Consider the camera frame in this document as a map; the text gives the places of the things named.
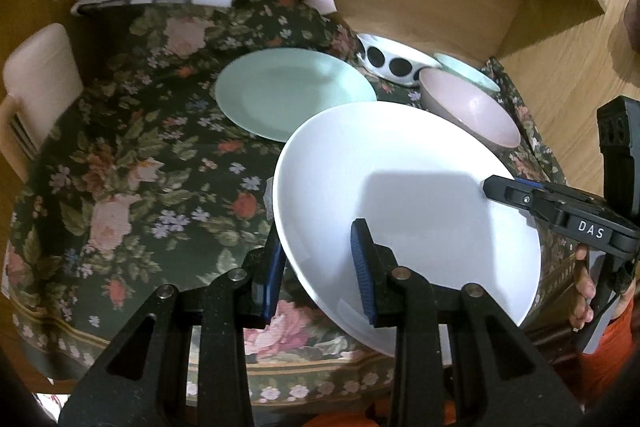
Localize pale green plate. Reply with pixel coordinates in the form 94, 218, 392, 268
214, 48, 378, 144

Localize person's right hand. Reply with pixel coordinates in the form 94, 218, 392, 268
569, 244, 601, 334

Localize white cushioned wooden chair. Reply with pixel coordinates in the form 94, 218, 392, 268
0, 23, 84, 182

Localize large white plate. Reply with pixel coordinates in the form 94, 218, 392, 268
272, 101, 542, 356

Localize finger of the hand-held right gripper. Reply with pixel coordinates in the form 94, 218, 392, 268
483, 175, 551, 219

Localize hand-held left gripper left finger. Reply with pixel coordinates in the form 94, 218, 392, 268
57, 227, 288, 427

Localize black dotted white bowl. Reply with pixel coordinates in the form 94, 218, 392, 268
356, 33, 443, 88

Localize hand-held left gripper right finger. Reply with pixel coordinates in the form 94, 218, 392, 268
350, 218, 586, 427

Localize pink bowl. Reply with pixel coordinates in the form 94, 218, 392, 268
418, 68, 522, 154

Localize floral tablecloth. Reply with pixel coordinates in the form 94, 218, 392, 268
2, 0, 581, 405

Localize small pale green bowl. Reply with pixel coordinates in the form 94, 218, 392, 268
433, 52, 502, 95

